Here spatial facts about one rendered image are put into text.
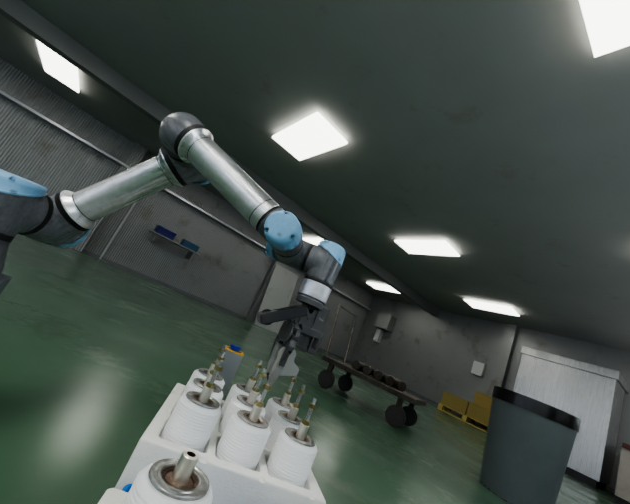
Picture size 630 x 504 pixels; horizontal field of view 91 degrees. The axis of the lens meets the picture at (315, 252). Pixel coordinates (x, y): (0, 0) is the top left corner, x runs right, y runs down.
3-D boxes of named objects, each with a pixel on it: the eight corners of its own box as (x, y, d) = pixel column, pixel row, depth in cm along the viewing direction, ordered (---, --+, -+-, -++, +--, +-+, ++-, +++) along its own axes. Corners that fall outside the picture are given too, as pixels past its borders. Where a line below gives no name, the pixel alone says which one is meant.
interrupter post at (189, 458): (166, 484, 36) (180, 455, 37) (170, 473, 39) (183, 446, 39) (186, 491, 37) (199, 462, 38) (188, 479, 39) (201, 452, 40)
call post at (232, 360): (177, 443, 97) (223, 348, 104) (181, 434, 103) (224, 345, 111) (199, 451, 98) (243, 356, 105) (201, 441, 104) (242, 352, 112)
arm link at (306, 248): (272, 219, 74) (314, 235, 73) (278, 234, 85) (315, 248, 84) (258, 247, 72) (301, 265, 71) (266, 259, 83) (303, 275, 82)
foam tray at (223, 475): (83, 547, 52) (140, 437, 56) (146, 443, 89) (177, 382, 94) (290, 604, 59) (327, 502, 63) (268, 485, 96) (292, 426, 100)
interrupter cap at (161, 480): (138, 490, 33) (142, 484, 34) (155, 456, 41) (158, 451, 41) (204, 511, 35) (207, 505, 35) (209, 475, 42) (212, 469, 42)
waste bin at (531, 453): (572, 529, 206) (590, 425, 222) (543, 528, 179) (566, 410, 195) (490, 478, 250) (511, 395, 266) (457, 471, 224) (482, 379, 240)
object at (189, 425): (190, 491, 66) (229, 406, 70) (166, 514, 57) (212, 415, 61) (153, 469, 68) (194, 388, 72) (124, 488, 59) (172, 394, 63)
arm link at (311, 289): (311, 278, 72) (298, 277, 80) (303, 296, 71) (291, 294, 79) (336, 291, 75) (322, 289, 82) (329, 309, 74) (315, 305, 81)
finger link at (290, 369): (292, 395, 69) (307, 354, 72) (269, 387, 67) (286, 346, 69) (287, 391, 72) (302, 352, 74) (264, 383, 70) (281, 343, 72)
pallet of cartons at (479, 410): (506, 440, 795) (514, 407, 815) (488, 434, 732) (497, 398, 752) (450, 412, 918) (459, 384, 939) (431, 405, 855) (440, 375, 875)
